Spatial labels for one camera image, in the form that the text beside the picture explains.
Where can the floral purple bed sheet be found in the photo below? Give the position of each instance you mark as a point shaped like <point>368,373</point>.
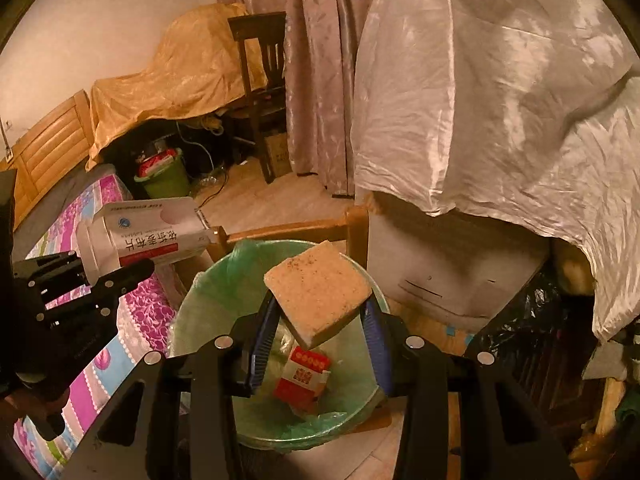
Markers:
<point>145,310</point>

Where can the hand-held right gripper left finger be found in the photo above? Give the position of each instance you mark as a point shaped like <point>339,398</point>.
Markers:
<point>260,342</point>

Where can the tan dish sponge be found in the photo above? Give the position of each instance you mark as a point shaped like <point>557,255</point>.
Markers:
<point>315,285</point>

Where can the black plastic bag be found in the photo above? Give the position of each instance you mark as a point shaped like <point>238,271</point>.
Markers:
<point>525,320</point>

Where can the person's left hand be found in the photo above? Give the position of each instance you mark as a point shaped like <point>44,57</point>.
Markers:
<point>35,404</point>

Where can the white satin cover cloth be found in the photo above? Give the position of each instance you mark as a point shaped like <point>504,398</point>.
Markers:
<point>475,85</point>

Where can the small cardboard box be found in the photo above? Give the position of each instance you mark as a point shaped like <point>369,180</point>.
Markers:
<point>277,152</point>

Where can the yellow satin cover cloth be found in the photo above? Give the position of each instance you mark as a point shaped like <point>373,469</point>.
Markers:
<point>190,70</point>

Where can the white appliance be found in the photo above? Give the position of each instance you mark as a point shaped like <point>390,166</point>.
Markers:
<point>450,270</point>

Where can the red cigarette box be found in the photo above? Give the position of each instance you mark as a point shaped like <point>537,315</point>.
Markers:
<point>300,375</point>

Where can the red packet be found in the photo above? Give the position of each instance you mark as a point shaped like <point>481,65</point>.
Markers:
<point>157,164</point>

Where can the white printed carton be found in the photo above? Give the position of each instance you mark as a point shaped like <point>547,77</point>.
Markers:
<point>150,230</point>

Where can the dark wooden chair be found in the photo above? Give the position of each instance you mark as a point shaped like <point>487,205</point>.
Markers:
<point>260,30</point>

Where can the wooden headboard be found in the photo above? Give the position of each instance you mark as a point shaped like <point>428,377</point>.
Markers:
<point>50,145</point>

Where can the grey blanket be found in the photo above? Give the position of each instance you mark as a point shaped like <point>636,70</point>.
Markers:
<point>75,185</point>

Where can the green plastic bucket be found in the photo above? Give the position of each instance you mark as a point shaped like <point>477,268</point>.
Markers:
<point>165,186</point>

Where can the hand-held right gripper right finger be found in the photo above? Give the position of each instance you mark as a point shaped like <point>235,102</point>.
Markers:
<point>376,347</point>

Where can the wooden stool frame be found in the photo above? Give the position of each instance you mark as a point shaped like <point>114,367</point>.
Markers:
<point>357,235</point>

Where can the beige patterned curtain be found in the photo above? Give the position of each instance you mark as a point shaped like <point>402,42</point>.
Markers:
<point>320,60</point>

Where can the green lined trash bin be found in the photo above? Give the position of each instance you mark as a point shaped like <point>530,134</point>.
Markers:
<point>225,300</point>

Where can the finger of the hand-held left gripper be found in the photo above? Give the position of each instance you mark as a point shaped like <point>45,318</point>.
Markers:
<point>125,277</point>
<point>50,275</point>

